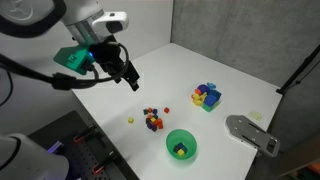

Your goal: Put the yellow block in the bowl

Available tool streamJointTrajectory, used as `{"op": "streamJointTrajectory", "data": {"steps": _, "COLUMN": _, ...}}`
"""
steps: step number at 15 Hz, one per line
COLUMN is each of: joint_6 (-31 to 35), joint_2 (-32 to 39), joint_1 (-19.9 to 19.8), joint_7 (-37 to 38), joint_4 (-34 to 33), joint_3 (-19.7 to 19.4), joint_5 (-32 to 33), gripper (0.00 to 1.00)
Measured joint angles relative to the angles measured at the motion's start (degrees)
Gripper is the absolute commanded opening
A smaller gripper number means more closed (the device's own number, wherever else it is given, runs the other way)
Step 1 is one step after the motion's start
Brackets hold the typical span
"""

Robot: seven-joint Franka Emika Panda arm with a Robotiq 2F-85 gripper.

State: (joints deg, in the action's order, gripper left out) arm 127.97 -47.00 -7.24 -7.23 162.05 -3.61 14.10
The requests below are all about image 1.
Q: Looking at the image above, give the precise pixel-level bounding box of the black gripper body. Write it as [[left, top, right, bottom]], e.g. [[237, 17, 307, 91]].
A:
[[89, 41, 130, 82]]

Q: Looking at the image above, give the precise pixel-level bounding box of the lone yellow block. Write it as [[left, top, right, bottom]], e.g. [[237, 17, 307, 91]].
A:
[[128, 117, 134, 124]]

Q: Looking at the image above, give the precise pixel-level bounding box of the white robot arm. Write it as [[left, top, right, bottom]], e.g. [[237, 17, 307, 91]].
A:
[[0, 0, 139, 180]]

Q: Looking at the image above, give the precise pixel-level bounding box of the lone red block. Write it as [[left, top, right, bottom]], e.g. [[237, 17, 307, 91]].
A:
[[164, 107, 170, 113]]

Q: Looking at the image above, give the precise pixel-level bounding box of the green plastic bowl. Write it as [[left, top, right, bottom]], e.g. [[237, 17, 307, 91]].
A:
[[166, 129, 197, 160]]

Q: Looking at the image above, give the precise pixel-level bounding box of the dark blue block in bowl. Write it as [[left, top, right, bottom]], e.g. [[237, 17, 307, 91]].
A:
[[173, 142, 188, 153]]

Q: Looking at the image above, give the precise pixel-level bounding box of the yellow block in bowl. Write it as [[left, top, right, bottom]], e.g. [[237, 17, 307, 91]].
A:
[[177, 149, 185, 156]]

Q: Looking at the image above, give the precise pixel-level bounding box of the pile of small coloured blocks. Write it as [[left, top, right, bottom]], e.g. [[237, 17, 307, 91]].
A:
[[143, 108, 164, 132]]

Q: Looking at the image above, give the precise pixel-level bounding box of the pile of colourful toys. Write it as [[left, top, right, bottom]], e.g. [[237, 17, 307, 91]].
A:
[[191, 84, 213, 106]]

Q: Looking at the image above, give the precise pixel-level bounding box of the green toy box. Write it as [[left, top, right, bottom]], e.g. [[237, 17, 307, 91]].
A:
[[202, 101, 220, 112]]

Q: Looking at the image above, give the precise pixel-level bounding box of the blue toy box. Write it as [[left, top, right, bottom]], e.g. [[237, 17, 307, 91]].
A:
[[204, 90, 221, 106]]

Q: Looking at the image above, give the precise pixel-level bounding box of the black tripod pole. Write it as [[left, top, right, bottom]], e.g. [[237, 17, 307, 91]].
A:
[[276, 44, 320, 95]]

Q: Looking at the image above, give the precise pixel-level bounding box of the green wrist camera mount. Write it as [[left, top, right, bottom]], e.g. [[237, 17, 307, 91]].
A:
[[53, 45, 94, 75]]

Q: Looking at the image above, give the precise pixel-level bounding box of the upper red-handled clamp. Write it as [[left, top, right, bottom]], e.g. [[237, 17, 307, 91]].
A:
[[73, 124, 96, 144]]

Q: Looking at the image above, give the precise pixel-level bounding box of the red-handled clamp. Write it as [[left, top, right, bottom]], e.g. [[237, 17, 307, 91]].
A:
[[73, 124, 96, 144], [92, 151, 116, 175]]

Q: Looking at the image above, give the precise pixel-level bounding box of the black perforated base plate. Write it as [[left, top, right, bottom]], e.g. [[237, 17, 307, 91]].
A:
[[29, 111, 139, 180]]

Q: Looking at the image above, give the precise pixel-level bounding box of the lower red-handled clamp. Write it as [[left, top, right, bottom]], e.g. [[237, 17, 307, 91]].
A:
[[92, 151, 116, 175]]

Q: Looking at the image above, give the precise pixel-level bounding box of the grey metal bracket plate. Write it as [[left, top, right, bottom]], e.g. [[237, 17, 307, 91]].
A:
[[225, 115, 281, 157]]

